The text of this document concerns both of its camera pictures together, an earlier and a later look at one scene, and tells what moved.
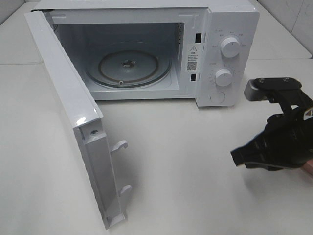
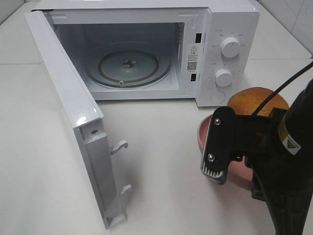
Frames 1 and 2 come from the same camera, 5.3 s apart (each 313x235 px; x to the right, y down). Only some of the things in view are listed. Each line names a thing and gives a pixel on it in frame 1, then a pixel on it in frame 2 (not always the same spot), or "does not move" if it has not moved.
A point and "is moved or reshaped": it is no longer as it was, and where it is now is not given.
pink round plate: [308, 166] is moved or reshaped
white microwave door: [93, 139] does not move
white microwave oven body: [206, 50] does not move
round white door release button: [217, 97] does not move
